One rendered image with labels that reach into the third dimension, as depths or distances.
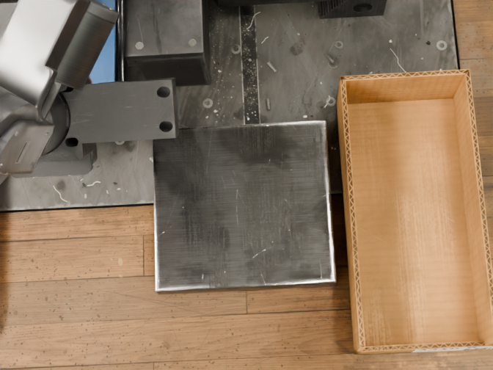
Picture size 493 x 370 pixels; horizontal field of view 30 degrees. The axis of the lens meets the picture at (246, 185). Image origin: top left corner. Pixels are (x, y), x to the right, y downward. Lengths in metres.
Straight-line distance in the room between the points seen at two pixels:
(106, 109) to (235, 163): 0.24
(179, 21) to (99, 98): 0.21
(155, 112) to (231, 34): 0.30
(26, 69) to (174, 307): 0.35
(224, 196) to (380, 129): 0.17
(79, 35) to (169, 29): 0.26
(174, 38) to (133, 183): 0.15
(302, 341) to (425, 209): 0.17
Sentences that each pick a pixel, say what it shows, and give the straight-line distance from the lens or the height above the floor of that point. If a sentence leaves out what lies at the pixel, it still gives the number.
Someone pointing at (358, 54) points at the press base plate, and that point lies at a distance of 0.95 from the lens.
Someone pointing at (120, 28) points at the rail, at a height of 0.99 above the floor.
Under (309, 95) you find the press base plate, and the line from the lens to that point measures 0.93.
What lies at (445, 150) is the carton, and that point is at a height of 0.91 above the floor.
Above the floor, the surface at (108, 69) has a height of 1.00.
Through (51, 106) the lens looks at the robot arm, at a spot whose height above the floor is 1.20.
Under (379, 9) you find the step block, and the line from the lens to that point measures 0.95.
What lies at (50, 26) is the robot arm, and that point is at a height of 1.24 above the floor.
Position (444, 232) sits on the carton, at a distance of 0.90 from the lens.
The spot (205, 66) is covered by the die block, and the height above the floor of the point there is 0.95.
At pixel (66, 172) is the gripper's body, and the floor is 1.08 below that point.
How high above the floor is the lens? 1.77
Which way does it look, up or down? 75 degrees down
